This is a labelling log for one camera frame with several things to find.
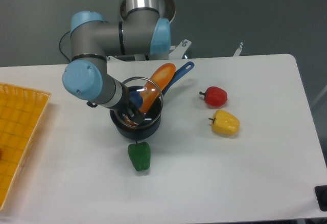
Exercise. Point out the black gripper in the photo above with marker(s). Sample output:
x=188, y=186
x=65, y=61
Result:
x=125, y=105

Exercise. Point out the glass pot lid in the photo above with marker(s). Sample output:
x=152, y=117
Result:
x=146, y=95

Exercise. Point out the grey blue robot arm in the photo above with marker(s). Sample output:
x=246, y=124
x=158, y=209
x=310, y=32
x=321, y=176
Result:
x=93, y=39

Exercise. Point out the dark blue saucepan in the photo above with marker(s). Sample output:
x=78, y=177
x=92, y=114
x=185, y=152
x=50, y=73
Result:
x=137, y=135

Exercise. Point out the green bell pepper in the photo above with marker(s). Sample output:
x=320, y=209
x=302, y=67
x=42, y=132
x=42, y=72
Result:
x=140, y=155

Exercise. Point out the orange bread loaf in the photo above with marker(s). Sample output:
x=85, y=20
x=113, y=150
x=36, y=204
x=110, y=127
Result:
x=164, y=75

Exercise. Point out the red bell pepper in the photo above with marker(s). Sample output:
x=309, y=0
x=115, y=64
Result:
x=215, y=96

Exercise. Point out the yellow bell pepper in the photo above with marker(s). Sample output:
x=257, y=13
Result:
x=224, y=122

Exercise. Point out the yellow plastic basket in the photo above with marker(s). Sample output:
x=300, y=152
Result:
x=21, y=112

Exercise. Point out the black corner object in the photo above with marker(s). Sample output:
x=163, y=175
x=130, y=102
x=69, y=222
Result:
x=321, y=196

